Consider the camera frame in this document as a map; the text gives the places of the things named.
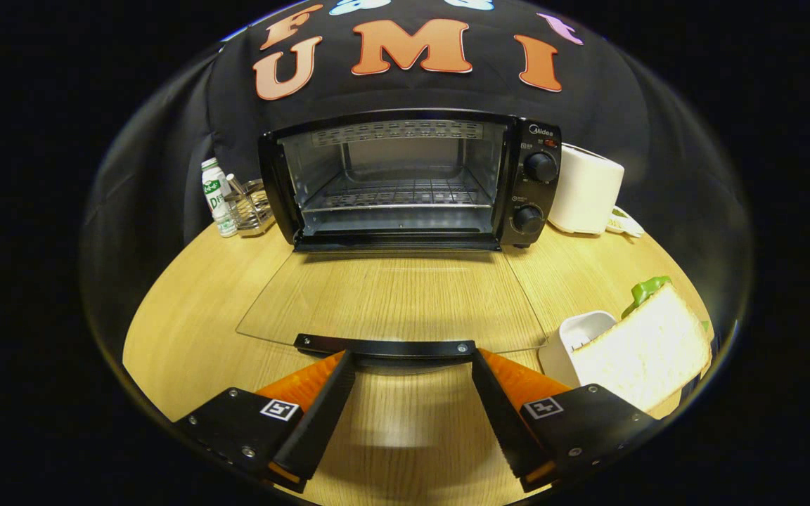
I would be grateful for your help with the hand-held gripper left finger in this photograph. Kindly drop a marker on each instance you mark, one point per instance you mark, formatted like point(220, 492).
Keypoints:
point(320, 414)

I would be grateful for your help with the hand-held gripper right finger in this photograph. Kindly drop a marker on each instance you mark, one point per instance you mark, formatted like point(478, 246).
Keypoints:
point(503, 414)

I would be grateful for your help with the bread and lettuce sandwich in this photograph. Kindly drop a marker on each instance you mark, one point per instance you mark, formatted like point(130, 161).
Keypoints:
point(647, 351)

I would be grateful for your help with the black toaster oven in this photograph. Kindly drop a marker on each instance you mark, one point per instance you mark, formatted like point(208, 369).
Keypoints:
point(538, 167)

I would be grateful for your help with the white pop-up toaster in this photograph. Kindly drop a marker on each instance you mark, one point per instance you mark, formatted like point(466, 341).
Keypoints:
point(584, 186)

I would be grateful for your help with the white plastic tray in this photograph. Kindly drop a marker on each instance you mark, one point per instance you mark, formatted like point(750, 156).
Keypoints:
point(584, 327)

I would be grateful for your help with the white bottle with green label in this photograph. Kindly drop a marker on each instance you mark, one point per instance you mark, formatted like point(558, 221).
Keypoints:
point(216, 193)

